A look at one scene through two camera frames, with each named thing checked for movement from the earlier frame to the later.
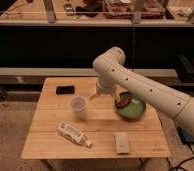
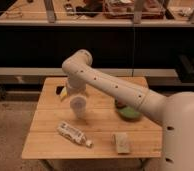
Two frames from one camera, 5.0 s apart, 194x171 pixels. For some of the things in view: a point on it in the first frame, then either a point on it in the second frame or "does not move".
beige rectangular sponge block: (121, 141) does not move
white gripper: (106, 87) -> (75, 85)
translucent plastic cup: (78, 104) does not move
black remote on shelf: (69, 9) does not move
